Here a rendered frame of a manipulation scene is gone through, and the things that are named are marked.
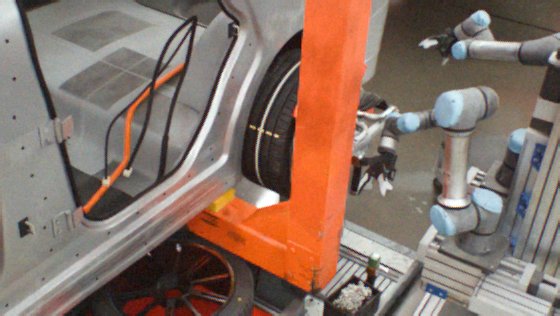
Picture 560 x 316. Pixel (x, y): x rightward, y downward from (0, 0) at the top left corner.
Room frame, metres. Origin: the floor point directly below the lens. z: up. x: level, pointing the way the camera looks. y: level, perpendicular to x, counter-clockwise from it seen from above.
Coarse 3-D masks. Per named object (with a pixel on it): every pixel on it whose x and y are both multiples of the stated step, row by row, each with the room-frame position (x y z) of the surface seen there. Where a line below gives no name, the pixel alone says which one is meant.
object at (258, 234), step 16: (224, 208) 2.46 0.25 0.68; (240, 208) 2.47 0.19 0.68; (256, 208) 2.48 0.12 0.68; (272, 208) 2.39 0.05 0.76; (288, 208) 2.31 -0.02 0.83; (192, 224) 2.48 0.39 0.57; (208, 224) 2.43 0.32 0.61; (224, 224) 2.39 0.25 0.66; (240, 224) 2.37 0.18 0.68; (256, 224) 2.33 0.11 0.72; (272, 224) 2.29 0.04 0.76; (224, 240) 2.39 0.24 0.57; (240, 240) 2.34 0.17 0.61; (256, 240) 2.30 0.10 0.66; (272, 240) 2.28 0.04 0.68; (256, 256) 2.30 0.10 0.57; (272, 256) 2.26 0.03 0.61; (272, 272) 2.25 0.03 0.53
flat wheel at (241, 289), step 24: (168, 240) 2.43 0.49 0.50; (192, 240) 2.44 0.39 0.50; (144, 264) 2.36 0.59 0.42; (168, 264) 2.41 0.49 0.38; (192, 264) 2.41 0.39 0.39; (216, 264) 2.36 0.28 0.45; (240, 264) 2.31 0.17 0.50; (120, 288) 2.23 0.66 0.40; (144, 288) 2.35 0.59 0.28; (168, 288) 2.20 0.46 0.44; (192, 288) 2.17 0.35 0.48; (216, 288) 2.36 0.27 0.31; (240, 288) 2.17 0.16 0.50; (96, 312) 2.00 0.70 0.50; (120, 312) 2.00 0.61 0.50; (144, 312) 2.03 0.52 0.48; (168, 312) 2.04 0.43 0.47; (192, 312) 2.05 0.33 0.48; (216, 312) 2.03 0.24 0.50; (240, 312) 2.04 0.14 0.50
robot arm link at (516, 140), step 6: (516, 132) 2.65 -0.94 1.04; (522, 132) 2.65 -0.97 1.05; (510, 138) 2.63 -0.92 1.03; (516, 138) 2.61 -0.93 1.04; (522, 138) 2.61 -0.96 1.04; (510, 144) 2.61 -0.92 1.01; (516, 144) 2.59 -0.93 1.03; (522, 144) 2.58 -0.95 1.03; (510, 150) 2.60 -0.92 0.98; (516, 150) 2.58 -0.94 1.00; (510, 156) 2.59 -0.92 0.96; (516, 156) 2.58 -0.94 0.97; (510, 162) 2.59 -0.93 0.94; (516, 162) 2.57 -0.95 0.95
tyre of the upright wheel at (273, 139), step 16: (272, 64) 2.88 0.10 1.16; (288, 64) 2.87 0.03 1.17; (272, 80) 2.79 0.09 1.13; (288, 80) 2.78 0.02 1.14; (256, 96) 2.74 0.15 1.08; (272, 96) 2.72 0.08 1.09; (288, 96) 2.71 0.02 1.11; (256, 112) 2.69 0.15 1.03; (272, 112) 2.67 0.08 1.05; (288, 112) 2.64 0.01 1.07; (256, 128) 2.66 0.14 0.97; (272, 128) 2.63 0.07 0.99; (288, 128) 2.61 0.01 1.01; (256, 144) 2.63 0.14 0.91; (272, 144) 2.60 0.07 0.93; (288, 144) 2.62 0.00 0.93; (272, 160) 2.58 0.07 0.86; (256, 176) 2.66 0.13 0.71; (272, 176) 2.59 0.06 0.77; (288, 176) 2.63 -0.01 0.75; (288, 192) 2.64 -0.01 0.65
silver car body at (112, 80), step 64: (0, 0) 1.82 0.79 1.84; (64, 0) 3.66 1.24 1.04; (128, 0) 4.03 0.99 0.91; (192, 0) 4.16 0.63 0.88; (256, 0) 2.63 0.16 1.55; (384, 0) 3.61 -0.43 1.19; (0, 64) 1.74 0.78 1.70; (64, 64) 3.00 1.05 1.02; (128, 64) 3.01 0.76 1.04; (192, 64) 2.79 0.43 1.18; (256, 64) 2.66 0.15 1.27; (0, 128) 1.68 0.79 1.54; (64, 128) 1.82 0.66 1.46; (128, 128) 2.54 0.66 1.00; (192, 128) 2.47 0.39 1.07; (0, 192) 1.64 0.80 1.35; (64, 192) 1.81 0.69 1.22; (128, 192) 2.38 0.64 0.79; (192, 192) 2.30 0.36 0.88; (0, 256) 1.61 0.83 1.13; (64, 256) 1.79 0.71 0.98; (128, 256) 2.00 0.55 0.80
